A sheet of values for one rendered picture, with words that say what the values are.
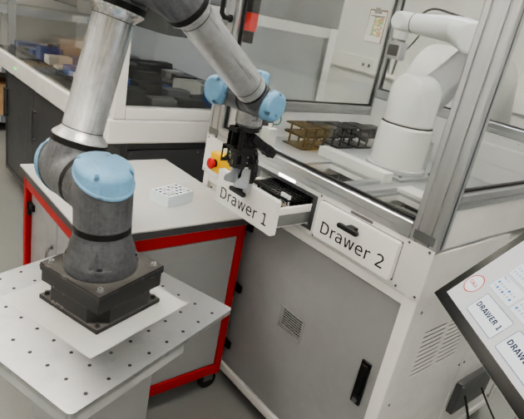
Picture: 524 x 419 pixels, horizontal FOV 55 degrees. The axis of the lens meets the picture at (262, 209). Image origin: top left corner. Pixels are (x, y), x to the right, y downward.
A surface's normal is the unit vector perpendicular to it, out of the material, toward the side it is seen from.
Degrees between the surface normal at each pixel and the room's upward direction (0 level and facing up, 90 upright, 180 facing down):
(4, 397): 0
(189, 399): 0
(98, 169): 9
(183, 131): 90
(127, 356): 0
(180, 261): 90
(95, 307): 90
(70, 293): 90
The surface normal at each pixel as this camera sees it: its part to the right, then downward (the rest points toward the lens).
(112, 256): 0.57, 0.12
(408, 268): -0.76, 0.10
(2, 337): 0.18, -0.92
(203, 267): 0.62, 0.39
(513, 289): -0.64, -0.71
